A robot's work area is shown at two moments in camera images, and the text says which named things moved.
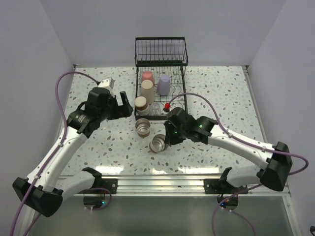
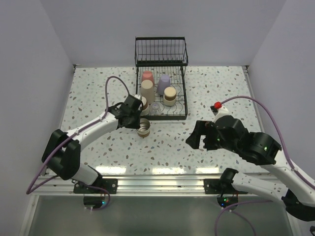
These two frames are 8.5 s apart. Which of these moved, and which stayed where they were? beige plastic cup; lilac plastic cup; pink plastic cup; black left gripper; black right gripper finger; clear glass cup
Moved: black left gripper; black right gripper finger
Stayed: pink plastic cup; lilac plastic cup; beige plastic cup; clear glass cup
